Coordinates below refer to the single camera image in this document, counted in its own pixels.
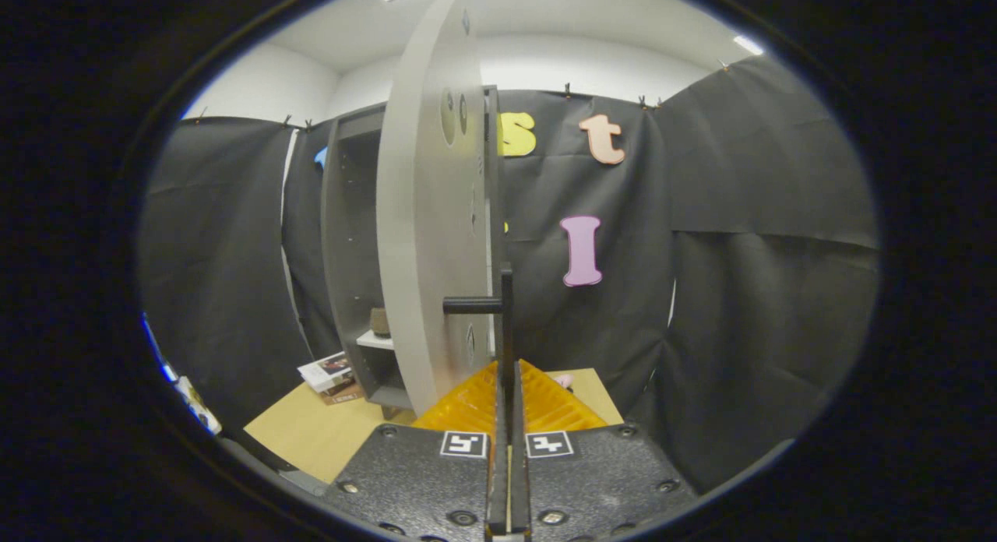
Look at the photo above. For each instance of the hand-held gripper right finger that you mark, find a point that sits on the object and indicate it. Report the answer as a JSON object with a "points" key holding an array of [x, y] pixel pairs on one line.
{"points": [[600, 480]]}

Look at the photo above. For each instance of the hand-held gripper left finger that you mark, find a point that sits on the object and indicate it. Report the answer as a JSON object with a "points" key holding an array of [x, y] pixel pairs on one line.
{"points": [[420, 480]]}

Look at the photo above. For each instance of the brown fuzzy slipper shoe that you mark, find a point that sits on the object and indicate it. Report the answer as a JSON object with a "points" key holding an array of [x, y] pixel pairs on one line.
{"points": [[379, 322]]}

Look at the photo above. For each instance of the grey shoe cabinet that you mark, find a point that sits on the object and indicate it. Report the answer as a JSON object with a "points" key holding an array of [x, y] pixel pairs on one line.
{"points": [[343, 254]]}

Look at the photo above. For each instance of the pink and green plush toy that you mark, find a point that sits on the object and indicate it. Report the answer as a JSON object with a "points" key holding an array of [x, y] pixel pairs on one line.
{"points": [[564, 381]]}

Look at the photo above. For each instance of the white book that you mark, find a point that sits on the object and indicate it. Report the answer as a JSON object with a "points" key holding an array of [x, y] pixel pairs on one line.
{"points": [[325, 369]]}

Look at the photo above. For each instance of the black backdrop cloth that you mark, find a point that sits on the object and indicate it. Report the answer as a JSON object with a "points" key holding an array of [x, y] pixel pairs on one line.
{"points": [[740, 293]]}

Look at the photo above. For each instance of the blue picture box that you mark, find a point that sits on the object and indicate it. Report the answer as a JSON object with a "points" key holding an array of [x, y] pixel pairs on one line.
{"points": [[152, 347]]}

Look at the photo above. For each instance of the small ceiling light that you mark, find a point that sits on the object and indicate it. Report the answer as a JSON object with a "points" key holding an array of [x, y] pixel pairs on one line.
{"points": [[748, 44]]}

